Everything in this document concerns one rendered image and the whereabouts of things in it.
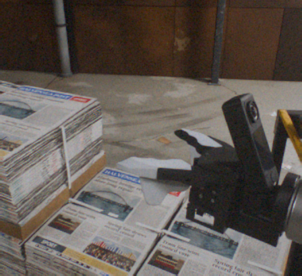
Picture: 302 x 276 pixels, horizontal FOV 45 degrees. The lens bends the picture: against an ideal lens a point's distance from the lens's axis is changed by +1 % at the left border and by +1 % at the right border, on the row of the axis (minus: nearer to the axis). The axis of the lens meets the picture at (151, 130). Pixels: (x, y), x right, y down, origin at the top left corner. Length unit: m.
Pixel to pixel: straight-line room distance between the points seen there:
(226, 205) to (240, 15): 3.87
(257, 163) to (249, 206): 0.06
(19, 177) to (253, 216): 0.58
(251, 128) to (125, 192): 0.71
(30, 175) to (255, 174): 0.61
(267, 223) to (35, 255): 0.66
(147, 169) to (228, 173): 0.09
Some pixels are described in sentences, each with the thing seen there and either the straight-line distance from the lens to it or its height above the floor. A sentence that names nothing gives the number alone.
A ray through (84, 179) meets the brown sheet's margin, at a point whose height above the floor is 0.86.
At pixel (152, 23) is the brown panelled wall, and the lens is 4.28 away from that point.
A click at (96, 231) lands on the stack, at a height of 0.83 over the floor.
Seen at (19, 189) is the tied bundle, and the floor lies 0.98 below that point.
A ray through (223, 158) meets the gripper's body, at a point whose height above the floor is 1.25.
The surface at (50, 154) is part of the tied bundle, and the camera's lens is 0.95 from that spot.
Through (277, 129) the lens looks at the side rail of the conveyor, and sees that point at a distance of 1.74.
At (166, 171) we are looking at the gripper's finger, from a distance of 0.43.
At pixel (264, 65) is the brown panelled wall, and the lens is 4.44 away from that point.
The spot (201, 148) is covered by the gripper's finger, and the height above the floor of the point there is 1.23.
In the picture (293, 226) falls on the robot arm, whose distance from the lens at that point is 0.43.
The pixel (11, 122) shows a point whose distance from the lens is 1.01.
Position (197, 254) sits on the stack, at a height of 0.83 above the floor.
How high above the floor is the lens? 1.49
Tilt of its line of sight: 28 degrees down
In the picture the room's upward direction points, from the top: straight up
